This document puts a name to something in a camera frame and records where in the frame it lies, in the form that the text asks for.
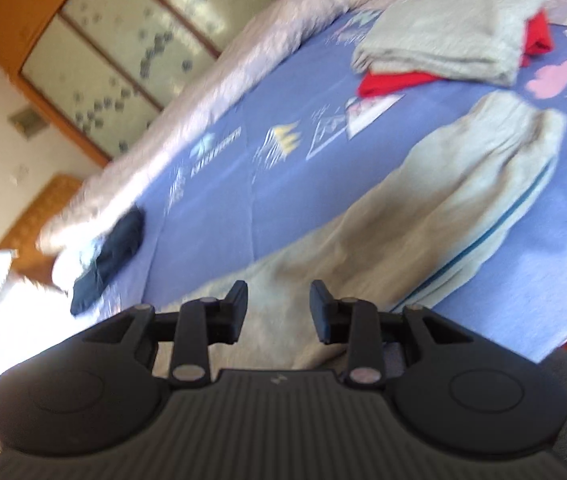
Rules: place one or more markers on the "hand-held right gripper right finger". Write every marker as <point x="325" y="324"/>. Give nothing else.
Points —
<point x="321" y="310"/>

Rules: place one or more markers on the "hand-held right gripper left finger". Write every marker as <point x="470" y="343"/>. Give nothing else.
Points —
<point x="237" y="305"/>

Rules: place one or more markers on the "grey pants with striped waistband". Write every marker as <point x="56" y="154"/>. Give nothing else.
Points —
<point x="413" y="210"/>

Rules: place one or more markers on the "navy blue folded garment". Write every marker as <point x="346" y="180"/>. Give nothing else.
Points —
<point x="113" y="255"/>

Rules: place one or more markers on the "light blue patterned pillow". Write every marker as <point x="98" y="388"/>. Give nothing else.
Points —
<point x="80" y="260"/>

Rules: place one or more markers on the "blue printed bedsheet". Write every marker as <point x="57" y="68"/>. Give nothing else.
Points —
<point x="303" y="110"/>

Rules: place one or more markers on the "wooden headboard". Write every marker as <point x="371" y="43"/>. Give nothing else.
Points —
<point x="43" y="220"/>

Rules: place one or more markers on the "white quilt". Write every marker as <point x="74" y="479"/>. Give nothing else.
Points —
<point x="223" y="80"/>

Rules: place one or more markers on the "red folded garment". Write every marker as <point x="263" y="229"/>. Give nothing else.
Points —
<point x="393" y="82"/>

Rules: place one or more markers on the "wooden wardrobe with glass doors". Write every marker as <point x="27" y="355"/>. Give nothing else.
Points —
<point x="128" y="45"/>

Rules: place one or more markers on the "folded light grey garment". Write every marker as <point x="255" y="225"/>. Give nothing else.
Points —
<point x="458" y="25"/>

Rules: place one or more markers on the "wall switch plate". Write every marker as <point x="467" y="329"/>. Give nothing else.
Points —
<point x="27" y="121"/>

